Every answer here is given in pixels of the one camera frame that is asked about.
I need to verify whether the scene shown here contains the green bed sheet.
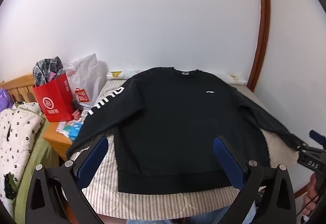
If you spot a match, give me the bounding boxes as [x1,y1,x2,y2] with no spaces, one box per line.
[13,120,60,224]

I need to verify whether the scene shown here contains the blue small box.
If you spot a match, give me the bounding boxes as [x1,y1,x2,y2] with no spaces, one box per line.
[68,122,84,141]

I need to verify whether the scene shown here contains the purple cloth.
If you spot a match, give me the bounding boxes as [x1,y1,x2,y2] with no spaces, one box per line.
[0,88,14,112]

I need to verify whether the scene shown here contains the white floral quilt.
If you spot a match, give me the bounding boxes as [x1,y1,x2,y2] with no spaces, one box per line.
[0,102,46,214]

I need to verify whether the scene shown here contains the person's right hand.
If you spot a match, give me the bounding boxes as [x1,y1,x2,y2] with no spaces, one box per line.
[303,174,320,215]

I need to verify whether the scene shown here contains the white plastic bag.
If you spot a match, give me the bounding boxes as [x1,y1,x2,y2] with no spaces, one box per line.
[66,53,107,110]

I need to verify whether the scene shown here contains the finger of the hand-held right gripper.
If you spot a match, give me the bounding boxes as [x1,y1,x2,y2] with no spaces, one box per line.
[293,137,310,153]
[309,130,326,148]

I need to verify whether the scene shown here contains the striped mattress pad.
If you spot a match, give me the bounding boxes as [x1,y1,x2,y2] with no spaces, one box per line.
[67,79,301,222]

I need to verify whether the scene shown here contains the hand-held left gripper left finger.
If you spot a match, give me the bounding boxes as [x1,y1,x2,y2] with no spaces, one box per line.
[25,135,110,224]

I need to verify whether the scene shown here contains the person's blue jeans legs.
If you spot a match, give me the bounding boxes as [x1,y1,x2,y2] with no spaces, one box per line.
[125,204,258,224]

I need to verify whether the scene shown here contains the brown wooden door frame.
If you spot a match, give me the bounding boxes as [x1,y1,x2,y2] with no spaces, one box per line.
[248,0,271,92]

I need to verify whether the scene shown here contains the wooden headboard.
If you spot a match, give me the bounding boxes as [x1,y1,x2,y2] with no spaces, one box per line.
[0,74,36,105]

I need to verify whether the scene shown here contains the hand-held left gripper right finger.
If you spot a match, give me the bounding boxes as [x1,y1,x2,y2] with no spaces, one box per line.
[213,135,297,224]

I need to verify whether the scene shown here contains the grey plaid cloth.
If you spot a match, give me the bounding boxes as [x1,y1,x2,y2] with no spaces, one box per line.
[33,56,67,87]

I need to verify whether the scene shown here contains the brown wooden baseboard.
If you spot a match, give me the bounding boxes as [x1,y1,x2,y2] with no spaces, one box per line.
[294,183,312,199]

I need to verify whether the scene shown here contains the red paper bag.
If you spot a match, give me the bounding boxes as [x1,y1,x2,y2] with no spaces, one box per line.
[32,73,75,123]

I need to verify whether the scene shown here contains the wooden nightstand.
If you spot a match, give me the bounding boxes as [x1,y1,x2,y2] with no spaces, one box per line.
[42,120,79,161]

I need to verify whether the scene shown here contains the black sweatshirt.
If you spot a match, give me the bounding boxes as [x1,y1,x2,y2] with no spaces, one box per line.
[66,67,305,193]

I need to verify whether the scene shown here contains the white medicine packet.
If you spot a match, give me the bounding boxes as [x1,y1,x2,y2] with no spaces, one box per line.
[56,122,73,135]

